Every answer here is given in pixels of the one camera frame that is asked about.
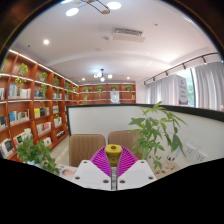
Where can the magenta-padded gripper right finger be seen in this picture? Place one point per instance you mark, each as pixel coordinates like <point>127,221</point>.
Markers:
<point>140,173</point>

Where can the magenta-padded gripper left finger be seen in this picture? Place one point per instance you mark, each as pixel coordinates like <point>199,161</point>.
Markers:
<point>86,173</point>

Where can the yellow charger block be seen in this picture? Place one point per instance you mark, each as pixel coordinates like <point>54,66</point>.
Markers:
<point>113,153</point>

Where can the white book with portrait cover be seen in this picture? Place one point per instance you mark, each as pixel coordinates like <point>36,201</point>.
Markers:
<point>66,171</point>

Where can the clear glass bottle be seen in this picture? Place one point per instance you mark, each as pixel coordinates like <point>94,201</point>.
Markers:
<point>170,157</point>

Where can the tall plant in black pot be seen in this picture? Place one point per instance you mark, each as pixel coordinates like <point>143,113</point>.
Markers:
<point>153,133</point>

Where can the leafy plant in white pot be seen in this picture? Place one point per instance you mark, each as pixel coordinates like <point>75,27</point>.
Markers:
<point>36,155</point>

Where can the white sign on shelf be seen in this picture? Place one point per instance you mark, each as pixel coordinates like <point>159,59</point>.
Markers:
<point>115,97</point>

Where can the small orange plant shelf unit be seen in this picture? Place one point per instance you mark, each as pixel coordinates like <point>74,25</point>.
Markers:
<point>106,93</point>

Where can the large orange book shelf unit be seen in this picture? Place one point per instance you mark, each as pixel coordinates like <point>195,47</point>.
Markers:
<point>30,113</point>

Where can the grey window curtain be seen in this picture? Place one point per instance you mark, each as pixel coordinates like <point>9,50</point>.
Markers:
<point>163,90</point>
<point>210,85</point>

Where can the white standing banner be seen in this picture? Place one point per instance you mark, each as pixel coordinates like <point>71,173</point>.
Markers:
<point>182,90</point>

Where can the globe bulb chandelier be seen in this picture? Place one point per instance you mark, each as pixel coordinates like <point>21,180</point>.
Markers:
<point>101,76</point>

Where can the recessed ceiling lights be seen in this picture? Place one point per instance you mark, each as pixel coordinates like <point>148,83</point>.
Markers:
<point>46,42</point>

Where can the ceiling air vent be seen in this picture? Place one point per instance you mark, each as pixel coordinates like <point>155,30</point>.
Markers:
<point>128,33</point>

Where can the white wall socket panel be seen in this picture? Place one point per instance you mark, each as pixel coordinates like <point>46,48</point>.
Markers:
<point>201,156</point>
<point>190,150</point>

